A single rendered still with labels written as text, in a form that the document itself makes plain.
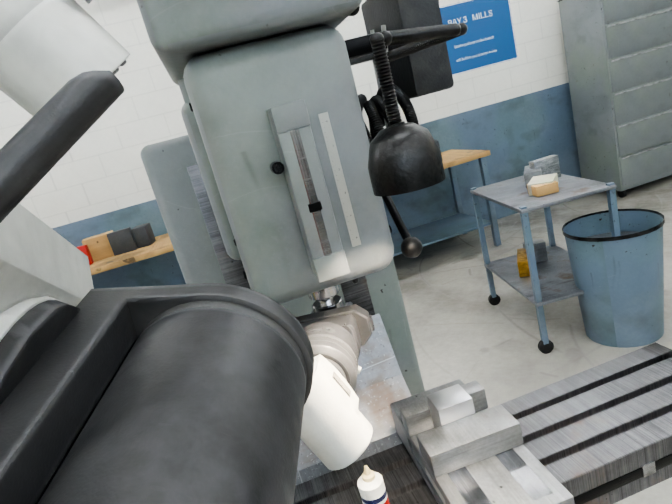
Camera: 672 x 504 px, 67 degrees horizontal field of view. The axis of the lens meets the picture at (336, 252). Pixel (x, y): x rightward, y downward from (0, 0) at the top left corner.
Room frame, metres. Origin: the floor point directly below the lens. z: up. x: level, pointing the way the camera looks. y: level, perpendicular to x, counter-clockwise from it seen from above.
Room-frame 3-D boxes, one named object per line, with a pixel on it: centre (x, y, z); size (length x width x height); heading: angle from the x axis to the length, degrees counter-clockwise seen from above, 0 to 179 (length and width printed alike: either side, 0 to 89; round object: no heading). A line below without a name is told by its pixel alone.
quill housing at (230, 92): (0.72, 0.03, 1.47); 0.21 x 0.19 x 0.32; 100
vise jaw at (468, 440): (0.68, -0.13, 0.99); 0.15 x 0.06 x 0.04; 98
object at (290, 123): (0.60, 0.01, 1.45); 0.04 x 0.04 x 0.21; 10
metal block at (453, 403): (0.74, -0.12, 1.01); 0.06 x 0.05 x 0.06; 98
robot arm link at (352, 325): (0.62, 0.05, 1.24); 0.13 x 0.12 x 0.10; 82
